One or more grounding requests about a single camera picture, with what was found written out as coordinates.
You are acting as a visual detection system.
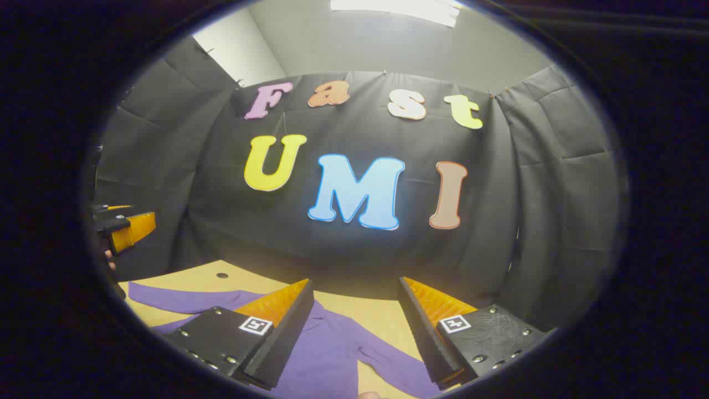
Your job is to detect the purple button shirt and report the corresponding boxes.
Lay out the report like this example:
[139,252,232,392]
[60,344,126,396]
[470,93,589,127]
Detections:
[127,282,444,399]

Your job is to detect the black backdrop cloth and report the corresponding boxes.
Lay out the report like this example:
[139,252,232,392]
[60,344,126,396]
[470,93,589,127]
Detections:
[91,36,621,333]

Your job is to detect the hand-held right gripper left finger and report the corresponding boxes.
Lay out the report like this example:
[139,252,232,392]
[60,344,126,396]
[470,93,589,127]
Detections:
[161,278,315,390]

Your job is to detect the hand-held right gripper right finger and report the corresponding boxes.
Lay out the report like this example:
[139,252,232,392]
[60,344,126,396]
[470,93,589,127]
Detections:
[398,277,549,388]

